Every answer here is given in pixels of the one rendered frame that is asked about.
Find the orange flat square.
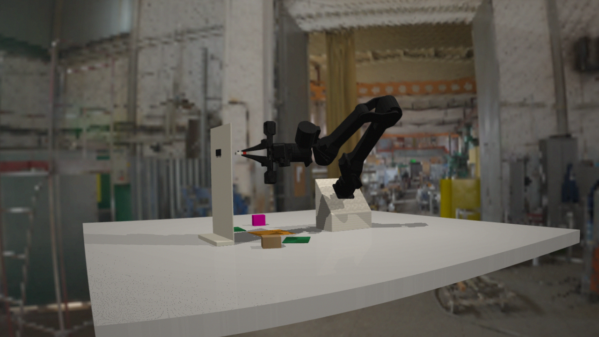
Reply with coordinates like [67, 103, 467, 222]
[248, 229, 295, 237]

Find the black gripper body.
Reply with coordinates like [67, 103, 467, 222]
[263, 121, 295, 184]

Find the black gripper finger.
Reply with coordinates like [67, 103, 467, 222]
[242, 139, 266, 152]
[242, 154, 266, 167]

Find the magenta block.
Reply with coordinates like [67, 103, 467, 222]
[252, 214, 266, 226]

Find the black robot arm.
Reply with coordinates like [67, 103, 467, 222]
[273, 95, 402, 199]

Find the brown box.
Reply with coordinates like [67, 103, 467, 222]
[261, 234, 282, 249]

